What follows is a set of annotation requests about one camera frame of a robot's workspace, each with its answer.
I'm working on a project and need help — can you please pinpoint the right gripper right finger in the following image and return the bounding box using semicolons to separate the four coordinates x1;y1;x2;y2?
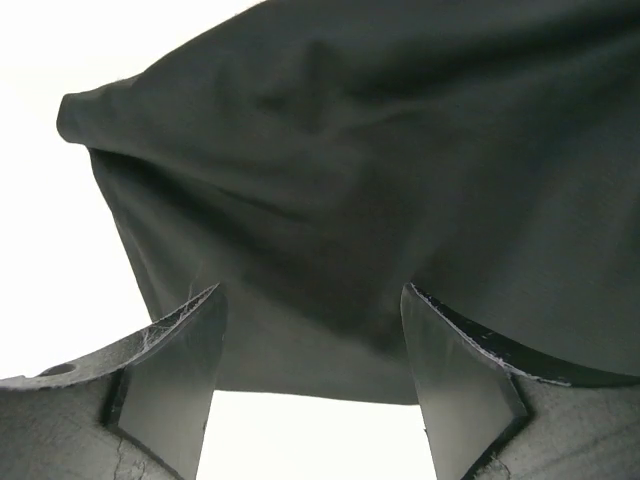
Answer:
401;285;639;479

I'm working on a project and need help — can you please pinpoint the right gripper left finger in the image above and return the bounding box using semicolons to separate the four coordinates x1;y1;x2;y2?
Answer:
1;286;228;480

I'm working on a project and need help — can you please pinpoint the black t shirt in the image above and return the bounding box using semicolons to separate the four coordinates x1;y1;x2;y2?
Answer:
57;1;639;404

